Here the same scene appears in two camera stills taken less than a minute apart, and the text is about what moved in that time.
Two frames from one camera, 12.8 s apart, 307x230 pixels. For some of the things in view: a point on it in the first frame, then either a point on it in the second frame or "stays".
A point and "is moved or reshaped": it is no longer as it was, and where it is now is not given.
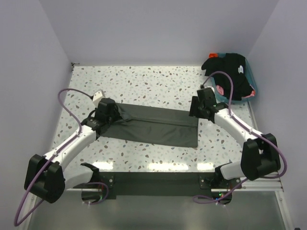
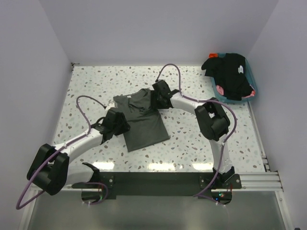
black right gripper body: [196, 109] → [156, 99]
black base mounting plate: [148, 185] stays
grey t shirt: [153, 125] is moved or reshaped
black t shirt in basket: [235, 64] stays
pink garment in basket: [220, 89] stays
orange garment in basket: [213, 55] stays
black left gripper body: [116, 115] → [121, 127]
